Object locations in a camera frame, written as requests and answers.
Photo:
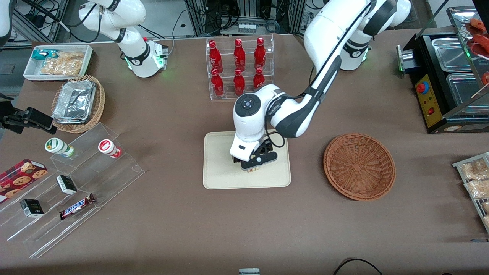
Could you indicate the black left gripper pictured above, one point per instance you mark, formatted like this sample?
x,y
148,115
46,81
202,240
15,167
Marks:
x,y
266,145

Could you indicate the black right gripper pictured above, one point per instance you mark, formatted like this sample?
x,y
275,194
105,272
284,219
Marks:
x,y
15,118

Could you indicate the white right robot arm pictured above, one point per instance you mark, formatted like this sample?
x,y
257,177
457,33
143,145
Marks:
x,y
133,42

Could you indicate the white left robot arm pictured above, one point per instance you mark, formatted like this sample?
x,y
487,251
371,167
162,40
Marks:
x,y
328,23

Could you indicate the cream plastic serving tray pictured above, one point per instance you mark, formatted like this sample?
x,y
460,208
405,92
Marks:
x,y
217,175

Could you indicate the small oval wicker basket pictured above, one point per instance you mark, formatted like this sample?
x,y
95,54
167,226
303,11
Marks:
x,y
97,110

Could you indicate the large round brown wicker basket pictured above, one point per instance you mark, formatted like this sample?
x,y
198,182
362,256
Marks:
x,y
359,168

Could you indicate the grey snack display tray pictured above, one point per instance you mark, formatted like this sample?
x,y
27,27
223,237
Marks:
x,y
458,165

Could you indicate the white cup with green lid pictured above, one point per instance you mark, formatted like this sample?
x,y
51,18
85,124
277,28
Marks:
x,y
57,147

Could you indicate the aluminium foil container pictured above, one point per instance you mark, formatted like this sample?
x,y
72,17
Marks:
x,y
74,101

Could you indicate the white rectangular snack bin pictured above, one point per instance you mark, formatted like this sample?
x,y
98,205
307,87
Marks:
x,y
30,74

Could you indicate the clear bag of beige snacks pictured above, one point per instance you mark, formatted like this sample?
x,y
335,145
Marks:
x,y
478,188
473,169
61,68
72,56
486,207

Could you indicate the red cookie box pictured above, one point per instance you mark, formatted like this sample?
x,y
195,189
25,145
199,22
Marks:
x,y
19,177

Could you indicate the teal snack packet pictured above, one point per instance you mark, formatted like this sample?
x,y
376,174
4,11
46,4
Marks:
x,y
44,54

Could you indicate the small black carton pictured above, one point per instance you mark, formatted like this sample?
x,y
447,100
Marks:
x,y
67,184
31,208

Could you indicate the white cup with red lid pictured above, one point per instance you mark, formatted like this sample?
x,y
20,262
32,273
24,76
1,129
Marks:
x,y
107,148

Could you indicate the red cola bottle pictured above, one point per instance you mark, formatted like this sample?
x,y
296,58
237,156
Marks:
x,y
215,57
239,55
260,53
259,81
239,83
217,84

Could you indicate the brown snickers bar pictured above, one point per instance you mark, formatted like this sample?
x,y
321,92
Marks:
x,y
76,207

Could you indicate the clear acrylic stepped display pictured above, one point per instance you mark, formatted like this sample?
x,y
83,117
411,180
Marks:
x,y
114,179

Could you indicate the small grey white device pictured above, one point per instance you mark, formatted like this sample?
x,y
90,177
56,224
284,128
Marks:
x,y
249,271

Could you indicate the clear acrylic bottle rack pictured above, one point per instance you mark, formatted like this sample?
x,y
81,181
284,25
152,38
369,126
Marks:
x,y
229,42

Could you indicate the white power strip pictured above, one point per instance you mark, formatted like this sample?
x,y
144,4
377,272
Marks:
x,y
247,27

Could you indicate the black food warmer yellow panel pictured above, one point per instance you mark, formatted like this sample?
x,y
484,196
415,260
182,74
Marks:
x,y
431,103

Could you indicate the steel food pan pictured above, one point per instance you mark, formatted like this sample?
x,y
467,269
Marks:
x,y
464,89
450,53

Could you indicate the red grilled sausage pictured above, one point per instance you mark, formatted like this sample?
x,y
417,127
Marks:
x,y
480,45
477,25

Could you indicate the aluminium equipment frame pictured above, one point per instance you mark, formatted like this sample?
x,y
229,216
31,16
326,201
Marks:
x,y
198,15

